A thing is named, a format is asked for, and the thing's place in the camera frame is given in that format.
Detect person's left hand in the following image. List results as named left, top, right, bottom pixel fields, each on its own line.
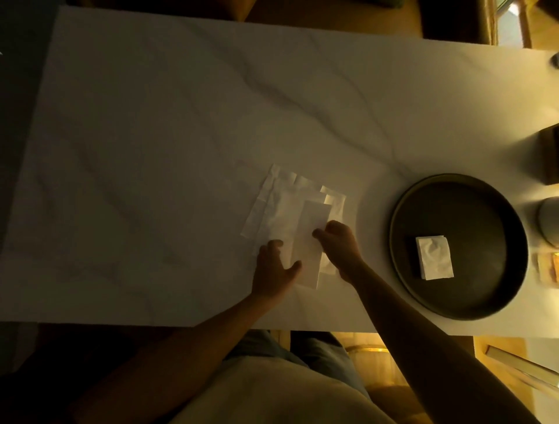
left=252, top=239, right=303, bottom=303

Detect person's right hand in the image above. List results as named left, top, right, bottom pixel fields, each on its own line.
left=312, top=220, right=366, bottom=283

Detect white napkin strip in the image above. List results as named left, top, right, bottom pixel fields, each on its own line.
left=292, top=200, right=331, bottom=290

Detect person's left forearm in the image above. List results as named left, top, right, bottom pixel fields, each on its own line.
left=66, top=291, right=284, bottom=424

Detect person's right forearm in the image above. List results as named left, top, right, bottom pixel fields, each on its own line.
left=338, top=260, right=540, bottom=424

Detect creased white paper napkin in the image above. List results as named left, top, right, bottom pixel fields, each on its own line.
left=318, top=185, right=347, bottom=277

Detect unfolded white paper napkin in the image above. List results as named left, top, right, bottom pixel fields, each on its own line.
left=240, top=164, right=326, bottom=263

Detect person's blue jeans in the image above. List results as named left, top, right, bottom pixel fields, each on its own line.
left=224, top=330, right=373, bottom=402

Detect stack of white napkins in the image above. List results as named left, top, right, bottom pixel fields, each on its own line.
left=415, top=235, right=455, bottom=281

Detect person's light shirt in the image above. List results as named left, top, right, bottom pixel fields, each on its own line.
left=169, top=349, right=396, bottom=424

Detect dark round tray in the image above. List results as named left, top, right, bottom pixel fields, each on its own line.
left=389, top=173, right=529, bottom=321

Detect grey round cup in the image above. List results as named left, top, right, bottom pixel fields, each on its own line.
left=537, top=197, right=559, bottom=249

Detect small orange holder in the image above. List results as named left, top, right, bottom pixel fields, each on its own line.
left=536, top=251, right=559, bottom=287

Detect metal bar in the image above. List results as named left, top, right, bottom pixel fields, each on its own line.
left=486, top=345, right=559, bottom=388

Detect brown wooden box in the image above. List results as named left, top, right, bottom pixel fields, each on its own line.
left=538, top=123, right=559, bottom=186

